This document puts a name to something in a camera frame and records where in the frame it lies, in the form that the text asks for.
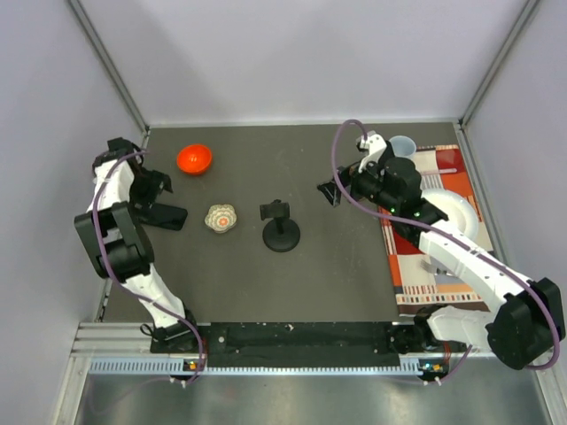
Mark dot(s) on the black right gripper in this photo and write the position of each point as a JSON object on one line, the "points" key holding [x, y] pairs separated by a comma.
{"points": [[351, 176]]}

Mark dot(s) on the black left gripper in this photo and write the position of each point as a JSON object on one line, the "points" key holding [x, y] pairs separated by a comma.
{"points": [[158, 182]]}

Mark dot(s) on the black smartphone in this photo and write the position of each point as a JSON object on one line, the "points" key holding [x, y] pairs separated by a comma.
{"points": [[163, 216]]}

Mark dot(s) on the black camera stand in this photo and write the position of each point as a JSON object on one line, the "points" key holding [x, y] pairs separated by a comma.
{"points": [[281, 233]]}

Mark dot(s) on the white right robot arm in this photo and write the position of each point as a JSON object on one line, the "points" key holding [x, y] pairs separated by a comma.
{"points": [[523, 324]]}

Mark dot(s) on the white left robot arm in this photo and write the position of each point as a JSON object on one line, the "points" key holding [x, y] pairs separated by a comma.
{"points": [[113, 236]]}

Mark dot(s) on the orange bowl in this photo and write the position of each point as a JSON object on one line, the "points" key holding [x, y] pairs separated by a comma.
{"points": [[194, 159]]}

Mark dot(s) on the patterned floral small bowl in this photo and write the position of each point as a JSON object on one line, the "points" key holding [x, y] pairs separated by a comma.
{"points": [[221, 218]]}

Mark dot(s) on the light blue ceramic cup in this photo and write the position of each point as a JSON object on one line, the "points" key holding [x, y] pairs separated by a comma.
{"points": [[403, 146]]}

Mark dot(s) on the colourful patchwork placemat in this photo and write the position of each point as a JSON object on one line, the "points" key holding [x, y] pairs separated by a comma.
{"points": [[413, 287]]}

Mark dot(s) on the white plate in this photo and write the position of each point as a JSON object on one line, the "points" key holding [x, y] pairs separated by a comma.
{"points": [[458, 210]]}

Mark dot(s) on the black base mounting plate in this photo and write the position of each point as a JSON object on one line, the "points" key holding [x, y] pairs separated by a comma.
{"points": [[315, 344]]}

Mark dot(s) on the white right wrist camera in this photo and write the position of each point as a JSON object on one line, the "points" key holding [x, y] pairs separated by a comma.
{"points": [[372, 146]]}

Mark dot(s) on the pink handled spoon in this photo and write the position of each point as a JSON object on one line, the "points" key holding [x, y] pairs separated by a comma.
{"points": [[440, 171]]}

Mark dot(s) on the fork with pink handle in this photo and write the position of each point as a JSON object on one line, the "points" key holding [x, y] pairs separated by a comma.
{"points": [[432, 269]]}

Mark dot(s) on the grey slotted cable duct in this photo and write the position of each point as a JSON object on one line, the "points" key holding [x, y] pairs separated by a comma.
{"points": [[183, 367]]}

